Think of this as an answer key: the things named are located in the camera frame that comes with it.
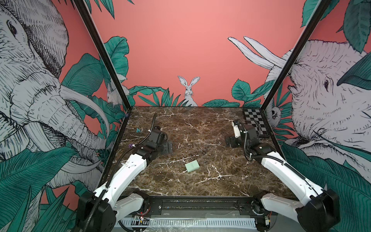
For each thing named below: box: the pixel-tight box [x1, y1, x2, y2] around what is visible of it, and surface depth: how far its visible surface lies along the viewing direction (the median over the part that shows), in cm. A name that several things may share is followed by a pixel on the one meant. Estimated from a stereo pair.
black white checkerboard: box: [243, 108, 269, 136], surface depth 113 cm
